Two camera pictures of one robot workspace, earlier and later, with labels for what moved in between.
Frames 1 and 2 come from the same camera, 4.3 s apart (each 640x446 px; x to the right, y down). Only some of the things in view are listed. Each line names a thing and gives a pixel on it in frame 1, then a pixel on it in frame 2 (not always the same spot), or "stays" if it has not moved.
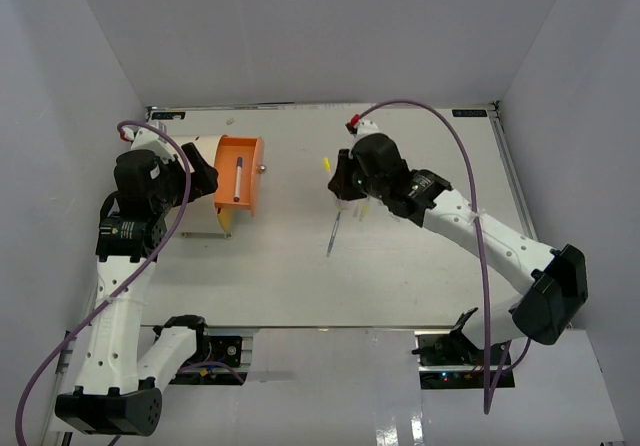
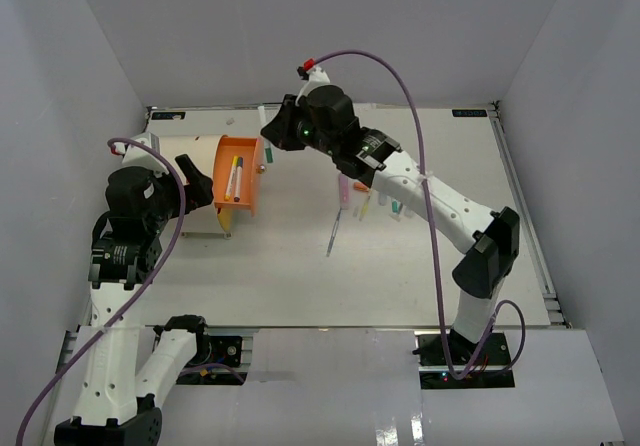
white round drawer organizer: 201,215 stays
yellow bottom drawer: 225,216 stays
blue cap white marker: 239,162 stays
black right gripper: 340,184 -> 281,130
